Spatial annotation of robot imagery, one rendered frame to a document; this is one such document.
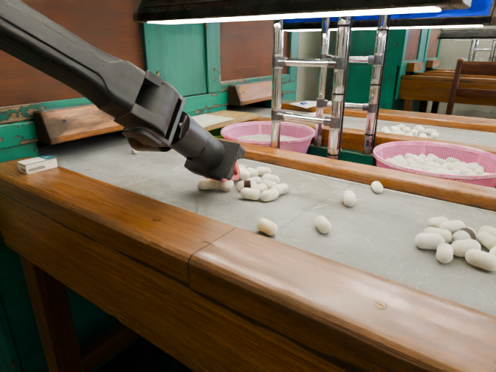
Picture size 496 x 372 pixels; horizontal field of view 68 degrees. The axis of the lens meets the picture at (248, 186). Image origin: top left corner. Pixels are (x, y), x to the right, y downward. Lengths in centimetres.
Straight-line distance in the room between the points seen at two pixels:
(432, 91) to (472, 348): 301
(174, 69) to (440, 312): 100
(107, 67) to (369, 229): 42
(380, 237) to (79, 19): 82
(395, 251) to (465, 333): 18
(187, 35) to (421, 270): 97
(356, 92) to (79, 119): 279
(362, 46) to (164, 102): 298
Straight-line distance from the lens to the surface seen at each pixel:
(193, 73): 125
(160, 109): 52
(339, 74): 80
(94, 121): 96
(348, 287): 40
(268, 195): 63
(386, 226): 59
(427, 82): 332
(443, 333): 38
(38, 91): 97
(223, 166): 63
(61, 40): 50
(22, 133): 95
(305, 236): 53
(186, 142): 57
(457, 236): 57
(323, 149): 110
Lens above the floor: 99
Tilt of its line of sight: 21 degrees down
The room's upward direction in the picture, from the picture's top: straight up
